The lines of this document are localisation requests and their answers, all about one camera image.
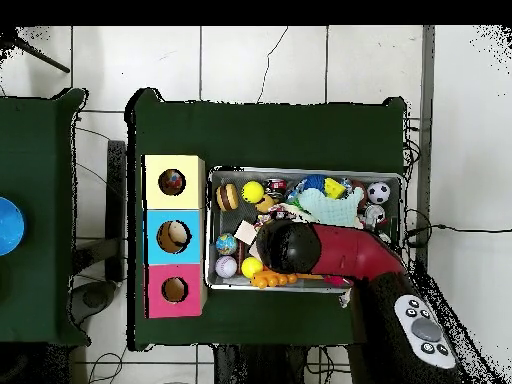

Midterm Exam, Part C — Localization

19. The white baseball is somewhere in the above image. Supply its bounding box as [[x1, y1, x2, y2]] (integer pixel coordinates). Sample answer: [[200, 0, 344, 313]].
[[214, 255, 238, 279]]

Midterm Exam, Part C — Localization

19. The blue round bowl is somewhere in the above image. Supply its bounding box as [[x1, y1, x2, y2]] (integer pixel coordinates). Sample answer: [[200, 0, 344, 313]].
[[0, 196, 27, 257]]

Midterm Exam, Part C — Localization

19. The colourful ruffled fabric toy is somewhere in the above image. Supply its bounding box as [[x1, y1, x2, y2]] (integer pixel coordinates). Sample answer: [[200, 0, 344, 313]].
[[255, 202, 299, 226]]

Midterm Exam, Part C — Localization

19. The mint green waffle cloth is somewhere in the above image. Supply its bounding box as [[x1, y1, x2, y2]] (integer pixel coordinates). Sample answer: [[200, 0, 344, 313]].
[[297, 186, 365, 229]]

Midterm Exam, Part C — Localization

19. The multicoloured spotted fabric toy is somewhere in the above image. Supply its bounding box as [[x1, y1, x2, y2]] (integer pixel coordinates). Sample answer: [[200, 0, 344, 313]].
[[159, 169, 186, 195]]

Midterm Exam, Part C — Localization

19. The orange toy block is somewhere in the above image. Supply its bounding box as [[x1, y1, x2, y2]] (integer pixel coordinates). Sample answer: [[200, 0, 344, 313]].
[[250, 270, 299, 289]]

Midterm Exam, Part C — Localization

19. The wooden toy burger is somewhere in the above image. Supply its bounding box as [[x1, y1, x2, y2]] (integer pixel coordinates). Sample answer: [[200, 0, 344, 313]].
[[215, 182, 240, 212]]

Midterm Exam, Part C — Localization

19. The brown cream ball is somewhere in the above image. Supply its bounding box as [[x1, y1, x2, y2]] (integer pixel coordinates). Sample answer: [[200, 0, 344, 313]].
[[156, 220, 192, 254]]

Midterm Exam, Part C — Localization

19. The dark green tablecloth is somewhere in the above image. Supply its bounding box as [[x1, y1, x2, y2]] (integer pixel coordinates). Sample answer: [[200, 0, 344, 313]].
[[0, 88, 90, 346], [125, 88, 408, 353]]

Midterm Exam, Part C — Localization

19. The globe print ball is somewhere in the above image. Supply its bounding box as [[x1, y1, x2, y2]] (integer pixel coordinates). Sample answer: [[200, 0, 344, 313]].
[[215, 232, 238, 256]]

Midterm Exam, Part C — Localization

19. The silver wire mesh bin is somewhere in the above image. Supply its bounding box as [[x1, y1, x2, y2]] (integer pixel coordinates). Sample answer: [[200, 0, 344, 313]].
[[204, 165, 403, 295]]

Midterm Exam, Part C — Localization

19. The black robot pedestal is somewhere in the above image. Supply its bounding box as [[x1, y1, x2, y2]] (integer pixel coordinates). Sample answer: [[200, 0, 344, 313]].
[[213, 344, 309, 384]]

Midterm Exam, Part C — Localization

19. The black power cable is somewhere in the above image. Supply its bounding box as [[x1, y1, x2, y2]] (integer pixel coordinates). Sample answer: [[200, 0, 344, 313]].
[[403, 209, 512, 245]]

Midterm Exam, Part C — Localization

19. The black white soccer ball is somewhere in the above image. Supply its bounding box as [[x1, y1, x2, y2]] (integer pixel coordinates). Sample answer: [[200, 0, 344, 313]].
[[366, 181, 391, 205]]

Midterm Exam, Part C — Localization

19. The wooden box with three holes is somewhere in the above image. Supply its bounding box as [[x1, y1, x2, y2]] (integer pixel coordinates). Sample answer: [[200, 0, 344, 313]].
[[143, 154, 208, 320]]

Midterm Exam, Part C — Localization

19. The wooden cube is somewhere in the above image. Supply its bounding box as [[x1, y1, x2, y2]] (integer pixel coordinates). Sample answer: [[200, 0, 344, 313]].
[[233, 219, 259, 246]]

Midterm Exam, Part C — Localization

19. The yellow ball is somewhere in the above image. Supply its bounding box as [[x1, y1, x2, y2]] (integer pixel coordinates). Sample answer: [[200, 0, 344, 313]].
[[240, 256, 264, 280], [241, 180, 266, 204]]

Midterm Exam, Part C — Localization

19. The black tripod leg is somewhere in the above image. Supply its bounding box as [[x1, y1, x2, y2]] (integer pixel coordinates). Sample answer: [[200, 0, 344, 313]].
[[0, 27, 71, 74]]

